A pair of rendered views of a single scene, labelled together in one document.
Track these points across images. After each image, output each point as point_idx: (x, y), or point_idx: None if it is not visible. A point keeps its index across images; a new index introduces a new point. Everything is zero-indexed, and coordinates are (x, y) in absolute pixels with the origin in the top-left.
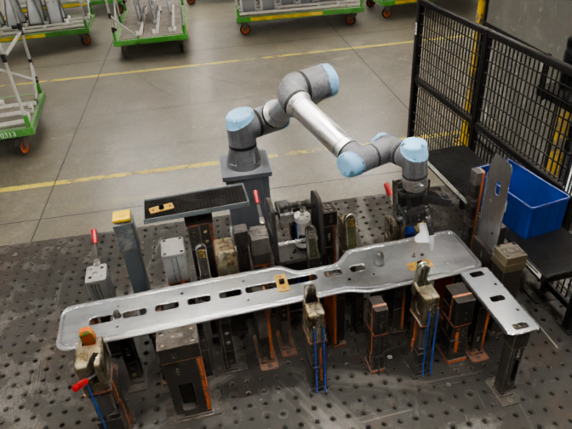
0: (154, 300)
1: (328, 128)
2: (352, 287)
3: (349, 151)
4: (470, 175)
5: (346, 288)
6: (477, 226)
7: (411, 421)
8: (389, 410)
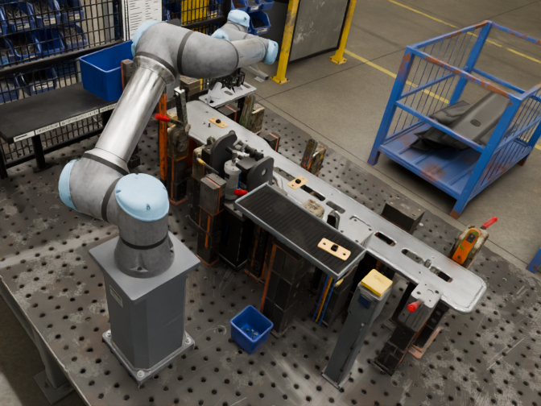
0: (389, 250)
1: (253, 43)
2: (268, 147)
3: (266, 42)
4: (62, 104)
5: (272, 151)
6: None
7: None
8: (291, 176)
